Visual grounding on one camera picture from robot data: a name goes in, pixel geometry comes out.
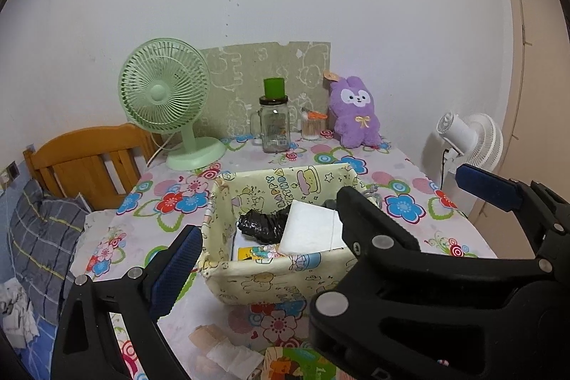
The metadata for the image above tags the white plastic packet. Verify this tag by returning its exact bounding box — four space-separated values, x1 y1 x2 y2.
207 340 264 380

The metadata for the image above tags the purple plush bunny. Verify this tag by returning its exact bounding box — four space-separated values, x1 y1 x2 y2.
323 71 384 149

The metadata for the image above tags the wooden bed headboard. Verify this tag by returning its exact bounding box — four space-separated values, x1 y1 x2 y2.
23 123 167 212

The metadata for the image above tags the small ribbed cup orange lid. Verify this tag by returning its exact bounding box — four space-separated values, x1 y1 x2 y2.
300 108 328 141

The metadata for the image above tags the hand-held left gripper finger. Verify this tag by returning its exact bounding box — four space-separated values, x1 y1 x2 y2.
51 224 203 380

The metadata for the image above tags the white standing fan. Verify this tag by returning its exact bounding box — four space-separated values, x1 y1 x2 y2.
435 110 504 185

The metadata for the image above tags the yellow printed storage box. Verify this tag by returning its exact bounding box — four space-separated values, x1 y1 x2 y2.
198 163 381 305

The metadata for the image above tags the blue bed sheet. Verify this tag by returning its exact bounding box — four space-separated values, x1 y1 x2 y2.
0 313 61 380

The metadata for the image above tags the white crumpled cloth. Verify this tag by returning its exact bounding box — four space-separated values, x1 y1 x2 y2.
0 280 38 349

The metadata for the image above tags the green printed board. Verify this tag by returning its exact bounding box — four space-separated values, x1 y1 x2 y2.
199 41 332 139

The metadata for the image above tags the beige bandage roll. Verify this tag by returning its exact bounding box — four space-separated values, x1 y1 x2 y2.
188 324 232 358

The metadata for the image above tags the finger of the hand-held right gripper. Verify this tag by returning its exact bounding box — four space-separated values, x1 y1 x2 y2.
455 163 570 261
309 185 549 380

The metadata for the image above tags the green desk fan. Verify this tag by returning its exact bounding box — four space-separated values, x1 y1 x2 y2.
118 37 226 171

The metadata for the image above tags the glass jar mug green lid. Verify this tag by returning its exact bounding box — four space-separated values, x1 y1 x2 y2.
250 78 299 153

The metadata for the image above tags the colourful green packet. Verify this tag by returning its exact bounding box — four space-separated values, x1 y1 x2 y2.
263 347 343 380

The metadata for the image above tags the beige door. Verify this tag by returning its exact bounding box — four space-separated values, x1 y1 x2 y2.
492 0 570 229

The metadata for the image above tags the grey plaid pillow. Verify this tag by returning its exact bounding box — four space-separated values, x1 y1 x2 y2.
8 179 92 309

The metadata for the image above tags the black plastic bag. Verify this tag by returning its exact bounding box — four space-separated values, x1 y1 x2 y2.
237 208 292 247

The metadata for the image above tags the white tissue pack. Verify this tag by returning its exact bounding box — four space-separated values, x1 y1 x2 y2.
278 199 348 254

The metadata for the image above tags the wall socket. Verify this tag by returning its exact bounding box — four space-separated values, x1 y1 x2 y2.
4 162 21 189

